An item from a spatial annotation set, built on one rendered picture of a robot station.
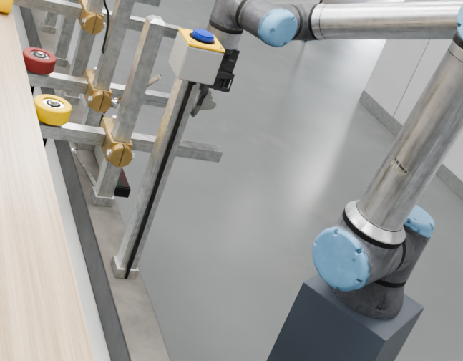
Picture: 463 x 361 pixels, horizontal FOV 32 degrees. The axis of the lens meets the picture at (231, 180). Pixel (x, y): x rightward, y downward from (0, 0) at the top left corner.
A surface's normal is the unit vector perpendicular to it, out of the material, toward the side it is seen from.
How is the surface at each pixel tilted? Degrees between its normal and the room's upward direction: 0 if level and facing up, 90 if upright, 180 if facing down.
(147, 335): 0
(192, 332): 0
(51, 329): 0
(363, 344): 90
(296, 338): 90
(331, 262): 95
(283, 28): 89
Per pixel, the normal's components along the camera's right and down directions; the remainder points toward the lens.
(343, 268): -0.68, 0.21
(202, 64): 0.30, 0.54
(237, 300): 0.33, -0.84
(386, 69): -0.87, -0.08
